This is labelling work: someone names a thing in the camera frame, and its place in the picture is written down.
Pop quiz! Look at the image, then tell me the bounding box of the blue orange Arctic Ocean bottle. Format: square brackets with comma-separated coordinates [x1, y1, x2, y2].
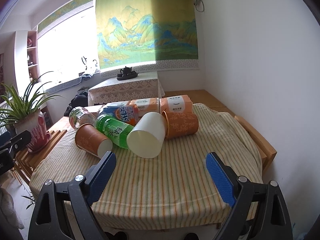
[99, 101, 139, 126]

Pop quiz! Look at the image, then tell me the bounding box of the orange paper cup white inside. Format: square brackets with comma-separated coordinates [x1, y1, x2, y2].
[75, 124, 113, 159]

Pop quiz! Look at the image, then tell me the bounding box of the orange patterned paper cup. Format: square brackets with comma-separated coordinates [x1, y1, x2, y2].
[162, 111, 199, 140]

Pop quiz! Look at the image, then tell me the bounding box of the wooden slatted plant stand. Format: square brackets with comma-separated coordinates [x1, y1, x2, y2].
[11, 129, 67, 185]

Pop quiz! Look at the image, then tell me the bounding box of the striped yellow table cloth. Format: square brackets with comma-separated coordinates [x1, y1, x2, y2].
[29, 102, 263, 230]

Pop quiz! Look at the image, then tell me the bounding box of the red white flower pot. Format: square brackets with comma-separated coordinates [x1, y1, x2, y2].
[14, 109, 51, 153]

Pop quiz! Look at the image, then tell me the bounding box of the green tea plastic bottle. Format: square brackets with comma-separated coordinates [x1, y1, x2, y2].
[95, 114, 134, 149]

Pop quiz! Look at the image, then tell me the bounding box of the black bag on floor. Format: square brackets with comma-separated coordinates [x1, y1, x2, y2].
[63, 90, 88, 116]

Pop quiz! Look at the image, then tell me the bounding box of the green spider plant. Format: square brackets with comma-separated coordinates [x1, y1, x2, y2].
[1, 71, 61, 128]

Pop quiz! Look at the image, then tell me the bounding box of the orange tissue pack right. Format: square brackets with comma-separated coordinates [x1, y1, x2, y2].
[159, 95, 193, 113]

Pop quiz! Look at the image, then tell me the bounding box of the orange tissue pack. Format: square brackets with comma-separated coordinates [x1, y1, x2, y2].
[159, 95, 193, 113]
[130, 98, 159, 118]

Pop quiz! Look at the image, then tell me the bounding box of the orange tissue pack left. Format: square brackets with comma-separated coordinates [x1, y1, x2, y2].
[130, 98, 159, 118]

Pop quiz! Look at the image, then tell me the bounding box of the lace covered low table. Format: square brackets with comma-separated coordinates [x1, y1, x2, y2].
[88, 72, 165, 106]

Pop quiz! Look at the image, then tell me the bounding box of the black teapot on tray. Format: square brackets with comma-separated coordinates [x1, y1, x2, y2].
[117, 67, 138, 81]

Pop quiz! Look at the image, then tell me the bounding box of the white pink bookshelf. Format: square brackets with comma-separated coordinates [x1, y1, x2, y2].
[14, 30, 40, 95]

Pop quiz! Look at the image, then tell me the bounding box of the green landscape painting curtain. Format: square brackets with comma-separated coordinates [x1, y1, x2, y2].
[95, 0, 199, 70]

